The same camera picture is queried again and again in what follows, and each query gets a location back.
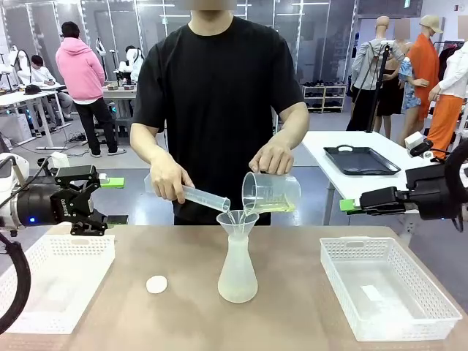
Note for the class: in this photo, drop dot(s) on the white shoe rack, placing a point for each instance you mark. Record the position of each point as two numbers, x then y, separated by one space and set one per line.
324 98

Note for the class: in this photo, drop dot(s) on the white workbench with boxes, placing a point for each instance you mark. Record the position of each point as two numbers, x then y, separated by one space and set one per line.
124 93

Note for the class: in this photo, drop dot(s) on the white perforated plastic basket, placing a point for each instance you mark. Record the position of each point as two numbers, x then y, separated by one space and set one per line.
387 318
62 263

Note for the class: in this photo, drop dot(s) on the white round flask cap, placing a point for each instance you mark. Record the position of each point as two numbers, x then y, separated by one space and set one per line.
156 284

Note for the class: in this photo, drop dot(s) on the mannequin in grey shirt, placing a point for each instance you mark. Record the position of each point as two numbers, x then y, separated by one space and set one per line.
369 66

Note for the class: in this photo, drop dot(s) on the white side table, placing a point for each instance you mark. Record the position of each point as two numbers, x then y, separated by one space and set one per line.
321 142

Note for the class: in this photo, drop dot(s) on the person in black t-shirt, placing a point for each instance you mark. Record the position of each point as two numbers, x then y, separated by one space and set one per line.
219 91

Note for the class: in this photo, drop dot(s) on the black tripod stand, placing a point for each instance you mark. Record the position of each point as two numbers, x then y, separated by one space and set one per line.
380 73

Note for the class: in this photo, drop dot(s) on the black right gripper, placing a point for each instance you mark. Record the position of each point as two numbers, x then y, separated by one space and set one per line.
431 194

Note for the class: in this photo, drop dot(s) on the long white desk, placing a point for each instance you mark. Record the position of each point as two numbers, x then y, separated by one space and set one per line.
22 96

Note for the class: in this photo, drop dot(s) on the seated person in white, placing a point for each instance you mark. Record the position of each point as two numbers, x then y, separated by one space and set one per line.
42 75

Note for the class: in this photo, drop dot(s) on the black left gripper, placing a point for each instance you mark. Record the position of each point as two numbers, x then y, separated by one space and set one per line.
44 204

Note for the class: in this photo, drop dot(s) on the person's left hand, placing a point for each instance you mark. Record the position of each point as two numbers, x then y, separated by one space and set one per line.
274 157

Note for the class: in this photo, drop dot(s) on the translucent plastic conical flask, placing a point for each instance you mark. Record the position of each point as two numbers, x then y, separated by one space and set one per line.
237 278

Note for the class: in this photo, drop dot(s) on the black plastic tray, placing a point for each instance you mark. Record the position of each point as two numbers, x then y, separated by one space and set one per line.
362 161

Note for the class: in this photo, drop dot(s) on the person's left forearm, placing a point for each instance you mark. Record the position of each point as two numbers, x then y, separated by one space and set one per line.
292 124

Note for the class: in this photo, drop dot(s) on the person's right hand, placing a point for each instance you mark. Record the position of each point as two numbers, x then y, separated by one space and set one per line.
168 179

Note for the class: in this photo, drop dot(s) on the mannequin in blue floral dress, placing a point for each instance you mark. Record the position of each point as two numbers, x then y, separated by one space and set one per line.
409 87

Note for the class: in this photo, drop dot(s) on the clear plastic measuring beaker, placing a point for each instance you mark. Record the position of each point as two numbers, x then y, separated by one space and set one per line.
272 190

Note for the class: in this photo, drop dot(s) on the person's right forearm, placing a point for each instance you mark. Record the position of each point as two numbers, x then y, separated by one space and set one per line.
146 142

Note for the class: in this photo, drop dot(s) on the mannequin in black dress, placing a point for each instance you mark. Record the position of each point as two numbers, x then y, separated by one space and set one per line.
389 95

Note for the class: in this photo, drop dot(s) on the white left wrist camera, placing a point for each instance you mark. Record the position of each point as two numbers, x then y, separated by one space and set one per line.
58 160

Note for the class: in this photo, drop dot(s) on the mannequin in orange robe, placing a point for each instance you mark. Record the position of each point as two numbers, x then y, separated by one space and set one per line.
426 62

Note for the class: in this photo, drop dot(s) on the person in pink hoodie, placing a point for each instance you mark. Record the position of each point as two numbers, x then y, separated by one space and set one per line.
77 69

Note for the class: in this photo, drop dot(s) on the translucent plastic funnel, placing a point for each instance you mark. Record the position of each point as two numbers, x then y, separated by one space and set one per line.
237 223

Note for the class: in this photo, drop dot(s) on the clear plastic measuring cylinder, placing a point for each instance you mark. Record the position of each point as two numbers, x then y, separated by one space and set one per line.
208 197

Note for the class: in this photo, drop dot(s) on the mannequin in orange trousers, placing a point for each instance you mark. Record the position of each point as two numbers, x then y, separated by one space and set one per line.
448 109

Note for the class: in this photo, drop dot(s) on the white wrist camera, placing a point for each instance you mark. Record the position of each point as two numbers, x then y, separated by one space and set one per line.
58 160
417 144

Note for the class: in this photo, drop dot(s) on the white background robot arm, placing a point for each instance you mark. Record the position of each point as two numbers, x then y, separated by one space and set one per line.
18 64
131 62

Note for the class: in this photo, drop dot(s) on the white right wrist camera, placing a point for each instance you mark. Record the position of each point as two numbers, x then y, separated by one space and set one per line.
417 144

